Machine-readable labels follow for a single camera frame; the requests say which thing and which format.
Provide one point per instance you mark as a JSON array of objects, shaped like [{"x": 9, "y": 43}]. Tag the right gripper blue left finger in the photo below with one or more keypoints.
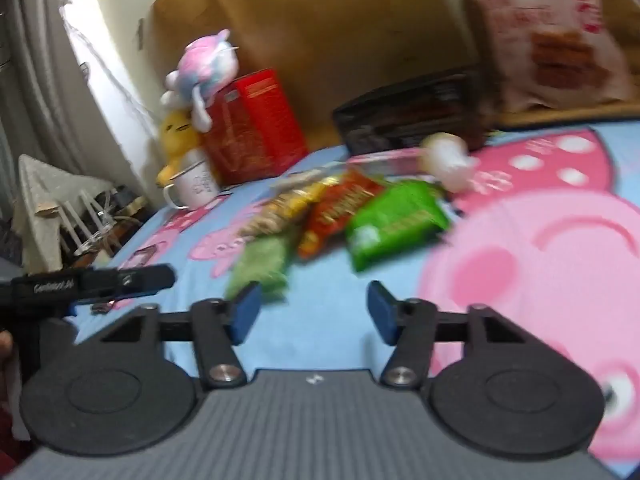
[{"x": 218, "y": 326}]

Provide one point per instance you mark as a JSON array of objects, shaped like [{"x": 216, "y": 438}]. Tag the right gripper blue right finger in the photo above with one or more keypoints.
[{"x": 409, "y": 326}]

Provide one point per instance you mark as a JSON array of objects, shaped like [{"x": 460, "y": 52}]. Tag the light green snack packet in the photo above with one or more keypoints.
[{"x": 265, "y": 261}]

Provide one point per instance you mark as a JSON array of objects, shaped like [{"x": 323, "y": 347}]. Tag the red orange snack packet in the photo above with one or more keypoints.
[{"x": 337, "y": 205}]

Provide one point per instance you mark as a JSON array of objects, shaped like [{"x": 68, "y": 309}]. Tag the yellow nut snack packet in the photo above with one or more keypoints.
[{"x": 286, "y": 209}]

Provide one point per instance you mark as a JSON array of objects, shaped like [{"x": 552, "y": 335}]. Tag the pink UHA candy box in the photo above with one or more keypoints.
[{"x": 404, "y": 162}]

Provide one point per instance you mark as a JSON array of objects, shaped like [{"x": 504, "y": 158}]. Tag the white round snack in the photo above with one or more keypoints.
[{"x": 446, "y": 158}]

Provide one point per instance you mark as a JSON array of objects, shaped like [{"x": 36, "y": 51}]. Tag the person's left hand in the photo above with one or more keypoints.
[{"x": 6, "y": 351}]

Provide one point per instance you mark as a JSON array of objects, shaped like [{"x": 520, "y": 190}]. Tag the white drying rack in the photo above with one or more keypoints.
[{"x": 87, "y": 226}]

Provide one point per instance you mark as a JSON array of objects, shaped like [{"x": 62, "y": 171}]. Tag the white enamel mug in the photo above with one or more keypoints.
[{"x": 192, "y": 188}]

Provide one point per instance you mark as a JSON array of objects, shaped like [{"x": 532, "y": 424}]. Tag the Peppa Pig blue bedsheet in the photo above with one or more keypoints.
[{"x": 548, "y": 237}]

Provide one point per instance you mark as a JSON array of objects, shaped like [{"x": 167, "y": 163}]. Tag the grey curtain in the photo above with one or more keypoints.
[{"x": 47, "y": 109}]

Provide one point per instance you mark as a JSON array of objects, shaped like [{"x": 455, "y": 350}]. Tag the yellow duck plush toy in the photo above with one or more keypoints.
[{"x": 181, "y": 144}]

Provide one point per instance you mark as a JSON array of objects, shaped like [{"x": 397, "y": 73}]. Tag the red gift box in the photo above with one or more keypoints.
[{"x": 254, "y": 133}]

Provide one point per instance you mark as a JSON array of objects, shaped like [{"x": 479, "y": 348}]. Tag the black sheep-print storage box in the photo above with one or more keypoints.
[{"x": 402, "y": 115}]

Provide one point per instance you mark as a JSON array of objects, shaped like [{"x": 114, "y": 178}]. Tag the pink blue plush toy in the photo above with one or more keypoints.
[{"x": 208, "y": 64}]

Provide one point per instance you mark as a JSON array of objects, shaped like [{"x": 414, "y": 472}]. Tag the wooden headboard panel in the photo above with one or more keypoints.
[{"x": 325, "y": 52}]

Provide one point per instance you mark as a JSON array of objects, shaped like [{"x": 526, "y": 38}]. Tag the pink twisted-snack bag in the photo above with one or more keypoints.
[{"x": 554, "y": 53}]

